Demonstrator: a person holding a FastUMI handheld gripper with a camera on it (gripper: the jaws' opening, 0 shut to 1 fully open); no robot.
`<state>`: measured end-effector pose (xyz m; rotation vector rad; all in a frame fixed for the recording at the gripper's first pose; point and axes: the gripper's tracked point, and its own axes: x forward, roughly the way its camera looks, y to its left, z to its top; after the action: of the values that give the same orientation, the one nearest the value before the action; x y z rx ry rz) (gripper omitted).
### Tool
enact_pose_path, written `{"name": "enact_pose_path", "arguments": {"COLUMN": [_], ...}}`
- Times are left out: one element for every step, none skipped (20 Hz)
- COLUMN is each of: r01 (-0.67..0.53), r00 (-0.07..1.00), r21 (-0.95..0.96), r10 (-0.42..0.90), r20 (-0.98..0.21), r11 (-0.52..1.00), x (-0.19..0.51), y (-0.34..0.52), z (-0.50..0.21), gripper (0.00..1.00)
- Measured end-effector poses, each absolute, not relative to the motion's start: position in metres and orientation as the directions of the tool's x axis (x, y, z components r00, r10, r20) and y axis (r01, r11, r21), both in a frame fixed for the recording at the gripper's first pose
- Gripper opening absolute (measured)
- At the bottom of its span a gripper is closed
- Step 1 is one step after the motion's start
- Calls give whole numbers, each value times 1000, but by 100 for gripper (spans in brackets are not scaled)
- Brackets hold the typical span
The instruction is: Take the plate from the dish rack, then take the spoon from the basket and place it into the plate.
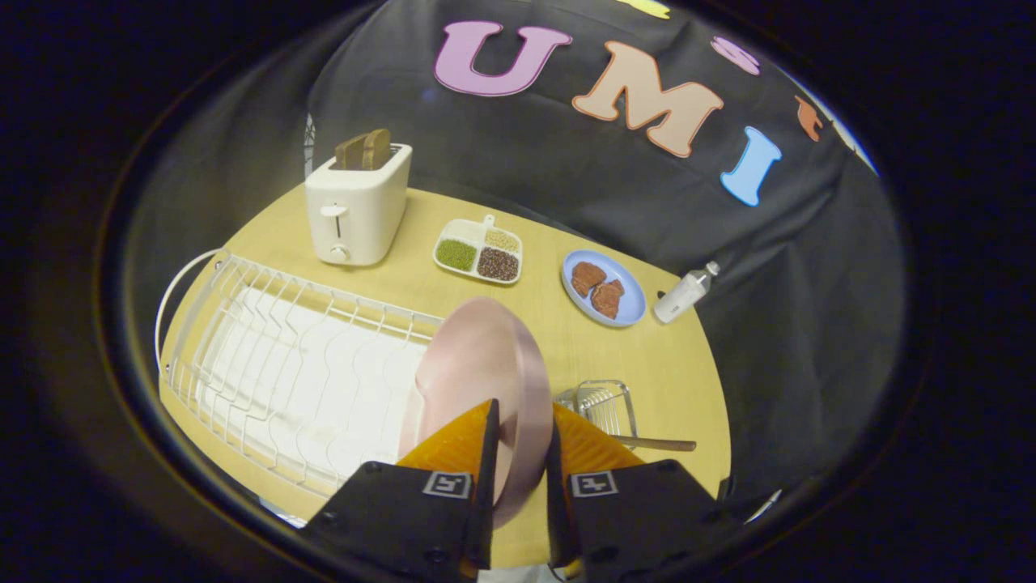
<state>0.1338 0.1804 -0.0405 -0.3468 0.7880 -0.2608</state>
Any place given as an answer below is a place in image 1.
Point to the brown toast slice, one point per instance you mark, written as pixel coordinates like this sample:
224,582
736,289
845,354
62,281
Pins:
350,152
377,149

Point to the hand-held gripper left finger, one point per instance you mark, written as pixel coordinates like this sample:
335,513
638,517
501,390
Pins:
487,470

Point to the blue plate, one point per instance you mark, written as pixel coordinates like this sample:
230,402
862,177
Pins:
633,304

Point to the brown meat piece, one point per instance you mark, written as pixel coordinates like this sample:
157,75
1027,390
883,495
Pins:
587,277
607,298

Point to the black backdrop cloth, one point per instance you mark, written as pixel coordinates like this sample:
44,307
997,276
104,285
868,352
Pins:
615,202

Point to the pink plate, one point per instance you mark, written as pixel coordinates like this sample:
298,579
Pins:
477,364

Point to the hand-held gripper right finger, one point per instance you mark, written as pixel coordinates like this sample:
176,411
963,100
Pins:
555,494

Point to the white toaster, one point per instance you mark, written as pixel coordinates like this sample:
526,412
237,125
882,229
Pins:
356,206

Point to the white divided tray of grains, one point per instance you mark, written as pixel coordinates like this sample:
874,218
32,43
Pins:
477,249

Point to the small white bottle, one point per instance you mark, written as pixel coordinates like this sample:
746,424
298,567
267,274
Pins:
684,293

